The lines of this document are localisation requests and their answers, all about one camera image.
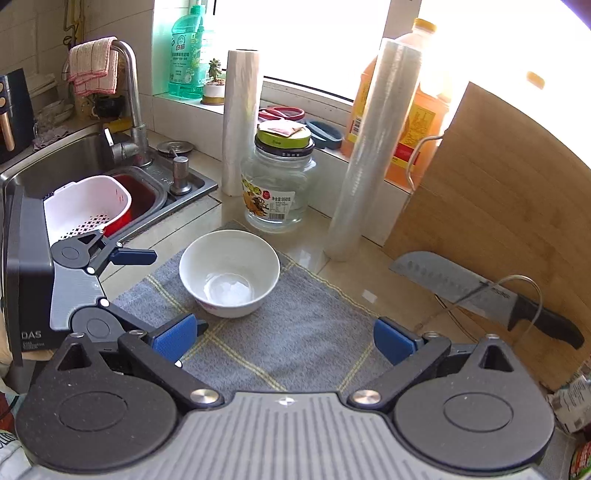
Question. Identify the pink dish towel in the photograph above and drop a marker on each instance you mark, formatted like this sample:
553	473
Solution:
94	67

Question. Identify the large plastic wrap roll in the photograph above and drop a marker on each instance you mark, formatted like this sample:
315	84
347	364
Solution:
369	161

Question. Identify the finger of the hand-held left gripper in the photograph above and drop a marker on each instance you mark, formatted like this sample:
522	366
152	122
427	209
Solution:
134	257
131	318

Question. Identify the yellow sponge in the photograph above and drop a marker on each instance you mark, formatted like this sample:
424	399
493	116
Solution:
117	125

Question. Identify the small potted plant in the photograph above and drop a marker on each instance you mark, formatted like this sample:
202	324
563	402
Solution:
214	87

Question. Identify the green dish soap bottle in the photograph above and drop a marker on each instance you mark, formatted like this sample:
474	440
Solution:
187	55

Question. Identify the clear glass jar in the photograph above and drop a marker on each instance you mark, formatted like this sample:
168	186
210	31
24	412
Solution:
277	194

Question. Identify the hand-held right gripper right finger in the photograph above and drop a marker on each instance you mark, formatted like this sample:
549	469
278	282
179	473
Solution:
392	341

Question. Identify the orange cooking oil jug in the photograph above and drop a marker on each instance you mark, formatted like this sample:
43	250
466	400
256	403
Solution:
415	129

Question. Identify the metal sink strainer lid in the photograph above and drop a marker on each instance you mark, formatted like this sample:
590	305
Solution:
174	146

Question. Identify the red plastic basin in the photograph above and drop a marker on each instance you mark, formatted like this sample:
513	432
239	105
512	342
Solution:
143	194

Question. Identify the bamboo cutting board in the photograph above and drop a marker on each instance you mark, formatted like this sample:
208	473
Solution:
498	207

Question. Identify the clear glass bowl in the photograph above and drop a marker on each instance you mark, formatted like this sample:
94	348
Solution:
53	117

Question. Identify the white paper roll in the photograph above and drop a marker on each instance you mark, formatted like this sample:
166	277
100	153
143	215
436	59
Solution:
240	120

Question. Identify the white ceramic bowl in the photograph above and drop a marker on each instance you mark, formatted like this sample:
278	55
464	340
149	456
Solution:
231	258

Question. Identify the black air fryer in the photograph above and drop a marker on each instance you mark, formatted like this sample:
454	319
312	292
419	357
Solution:
16	106

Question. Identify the white plastic colander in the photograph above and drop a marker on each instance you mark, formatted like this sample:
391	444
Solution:
87	203

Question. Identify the metal soap dispenser pump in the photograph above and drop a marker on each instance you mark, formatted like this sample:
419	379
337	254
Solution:
180	173

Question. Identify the white printed plastic bag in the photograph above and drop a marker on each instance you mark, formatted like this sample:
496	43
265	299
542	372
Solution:
572	401

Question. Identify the window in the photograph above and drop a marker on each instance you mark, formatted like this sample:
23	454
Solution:
314	41

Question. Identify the metal faucet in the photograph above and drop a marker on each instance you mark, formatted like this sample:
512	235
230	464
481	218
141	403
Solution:
134	106

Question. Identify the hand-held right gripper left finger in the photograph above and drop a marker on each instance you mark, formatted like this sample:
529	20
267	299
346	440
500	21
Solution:
174	334

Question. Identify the grey blue lid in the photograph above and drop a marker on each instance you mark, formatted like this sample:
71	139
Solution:
325	134

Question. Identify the small sachet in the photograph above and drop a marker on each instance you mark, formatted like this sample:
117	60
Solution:
286	129

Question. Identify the grey checked dish mat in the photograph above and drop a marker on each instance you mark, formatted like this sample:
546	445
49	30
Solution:
300	332

